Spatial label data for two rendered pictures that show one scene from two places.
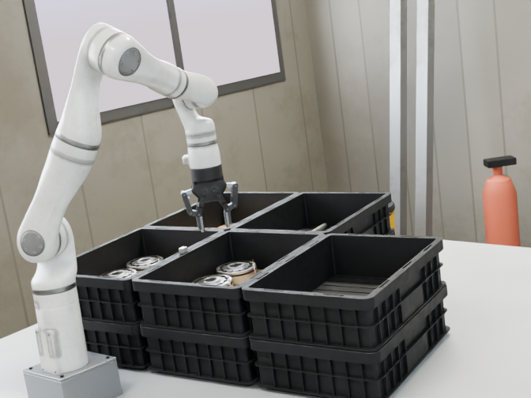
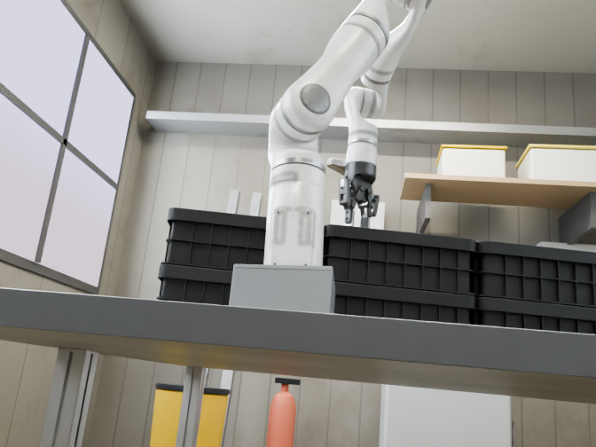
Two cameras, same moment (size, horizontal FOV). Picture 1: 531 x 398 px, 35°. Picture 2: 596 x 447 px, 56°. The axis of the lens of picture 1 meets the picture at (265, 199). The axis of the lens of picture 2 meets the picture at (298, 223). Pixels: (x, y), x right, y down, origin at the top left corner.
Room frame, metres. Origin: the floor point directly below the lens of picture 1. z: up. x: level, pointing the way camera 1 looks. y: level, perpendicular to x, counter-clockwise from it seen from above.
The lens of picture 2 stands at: (1.01, 0.98, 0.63)
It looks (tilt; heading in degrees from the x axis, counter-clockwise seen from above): 16 degrees up; 324
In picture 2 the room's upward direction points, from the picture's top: 5 degrees clockwise
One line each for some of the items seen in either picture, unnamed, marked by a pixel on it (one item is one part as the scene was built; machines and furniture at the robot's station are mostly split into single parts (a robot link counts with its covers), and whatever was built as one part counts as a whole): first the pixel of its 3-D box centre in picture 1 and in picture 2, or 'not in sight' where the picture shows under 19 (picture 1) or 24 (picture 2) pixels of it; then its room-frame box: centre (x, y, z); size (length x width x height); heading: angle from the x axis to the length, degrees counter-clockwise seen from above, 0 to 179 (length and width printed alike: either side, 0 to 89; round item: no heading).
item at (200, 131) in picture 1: (193, 111); (360, 117); (1.95, 0.14, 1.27); 0.09 x 0.07 x 0.15; 63
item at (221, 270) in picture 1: (235, 268); not in sight; (2.03, 0.10, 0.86); 0.10 x 0.10 x 0.01
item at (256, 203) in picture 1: (227, 229); not in sight; (2.40, 0.12, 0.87); 0.40 x 0.30 x 0.11; 146
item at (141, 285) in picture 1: (232, 260); (380, 259); (1.90, 0.10, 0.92); 0.40 x 0.30 x 0.02; 146
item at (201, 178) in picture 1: (208, 182); (359, 183); (1.95, 0.13, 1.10); 0.08 x 0.08 x 0.09
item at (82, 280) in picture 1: (135, 255); (247, 245); (2.06, 0.35, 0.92); 0.40 x 0.30 x 0.02; 146
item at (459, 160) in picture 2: not in sight; (469, 171); (3.07, -1.82, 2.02); 0.40 x 0.33 x 0.22; 47
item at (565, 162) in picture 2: not in sight; (558, 174); (2.70, -2.21, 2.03); 0.44 x 0.37 x 0.24; 47
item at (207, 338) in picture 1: (242, 323); (376, 330); (1.90, 0.10, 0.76); 0.40 x 0.30 x 0.12; 146
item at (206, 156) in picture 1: (202, 151); (355, 156); (1.96, 0.13, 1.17); 0.11 x 0.09 x 0.06; 11
